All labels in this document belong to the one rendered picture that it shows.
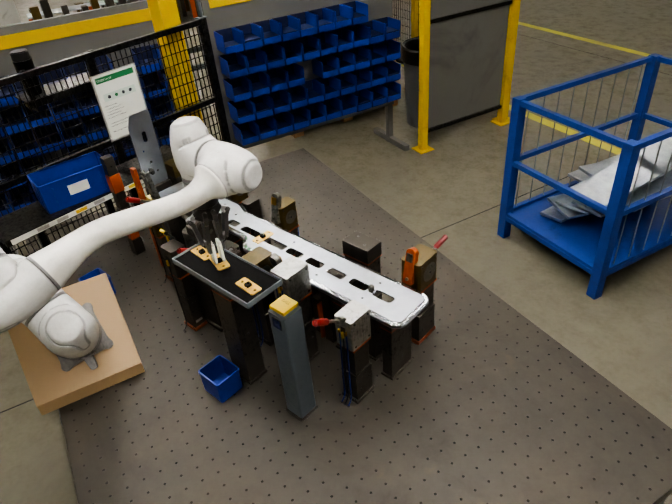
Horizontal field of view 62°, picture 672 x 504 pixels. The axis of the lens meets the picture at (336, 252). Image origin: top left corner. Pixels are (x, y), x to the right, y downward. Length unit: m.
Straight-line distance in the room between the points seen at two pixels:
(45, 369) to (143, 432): 0.42
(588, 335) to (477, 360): 1.30
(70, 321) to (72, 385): 0.33
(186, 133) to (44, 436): 2.03
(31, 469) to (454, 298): 2.05
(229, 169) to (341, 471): 0.94
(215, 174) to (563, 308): 2.44
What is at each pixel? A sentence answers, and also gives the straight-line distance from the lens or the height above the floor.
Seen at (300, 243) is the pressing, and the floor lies 1.00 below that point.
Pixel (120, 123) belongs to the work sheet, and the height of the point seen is 1.21.
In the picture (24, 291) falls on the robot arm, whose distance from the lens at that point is 1.37.
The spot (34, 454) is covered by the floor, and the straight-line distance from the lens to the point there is 3.11.
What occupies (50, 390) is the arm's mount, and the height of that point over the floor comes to 0.77.
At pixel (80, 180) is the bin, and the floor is 1.12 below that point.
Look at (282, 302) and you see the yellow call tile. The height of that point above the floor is 1.16.
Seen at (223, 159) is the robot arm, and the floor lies 1.61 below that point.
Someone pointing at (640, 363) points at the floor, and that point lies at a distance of 3.20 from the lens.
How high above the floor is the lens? 2.19
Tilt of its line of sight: 36 degrees down
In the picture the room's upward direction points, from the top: 5 degrees counter-clockwise
